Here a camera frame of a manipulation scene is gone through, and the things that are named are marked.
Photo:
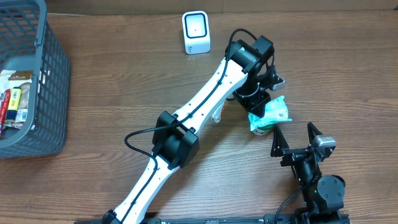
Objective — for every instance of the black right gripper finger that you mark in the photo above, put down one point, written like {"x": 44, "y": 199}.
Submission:
{"x": 279, "y": 144}
{"x": 314, "y": 135}

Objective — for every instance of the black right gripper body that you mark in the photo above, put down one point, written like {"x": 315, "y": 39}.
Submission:
{"x": 293, "y": 155}

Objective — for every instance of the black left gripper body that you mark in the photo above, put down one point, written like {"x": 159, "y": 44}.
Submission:
{"x": 250, "y": 95}

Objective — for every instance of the teal white snack packet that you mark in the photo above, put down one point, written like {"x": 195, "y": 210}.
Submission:
{"x": 276, "y": 111}

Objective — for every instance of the orange white small packet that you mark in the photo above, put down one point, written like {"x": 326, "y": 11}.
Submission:
{"x": 216, "y": 116}

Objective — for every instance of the yellow black tube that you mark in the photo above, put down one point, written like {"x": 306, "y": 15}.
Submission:
{"x": 13, "y": 104}

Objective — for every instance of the beige snack bag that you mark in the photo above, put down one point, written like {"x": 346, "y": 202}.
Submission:
{"x": 23, "y": 79}

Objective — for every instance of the red snack bar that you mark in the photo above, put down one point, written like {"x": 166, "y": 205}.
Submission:
{"x": 4, "y": 106}

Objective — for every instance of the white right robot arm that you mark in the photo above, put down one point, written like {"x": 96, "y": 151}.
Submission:
{"x": 322, "y": 195}

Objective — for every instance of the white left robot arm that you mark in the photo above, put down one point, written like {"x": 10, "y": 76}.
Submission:
{"x": 175, "y": 137}

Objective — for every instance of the white barcode scanner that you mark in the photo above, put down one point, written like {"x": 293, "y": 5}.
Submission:
{"x": 196, "y": 32}

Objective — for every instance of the green lid jar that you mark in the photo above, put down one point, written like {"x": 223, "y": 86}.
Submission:
{"x": 262, "y": 131}

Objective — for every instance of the grey plastic mesh basket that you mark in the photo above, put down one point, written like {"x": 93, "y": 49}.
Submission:
{"x": 28, "y": 43}

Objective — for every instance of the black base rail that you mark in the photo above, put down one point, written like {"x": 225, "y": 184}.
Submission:
{"x": 217, "y": 220}

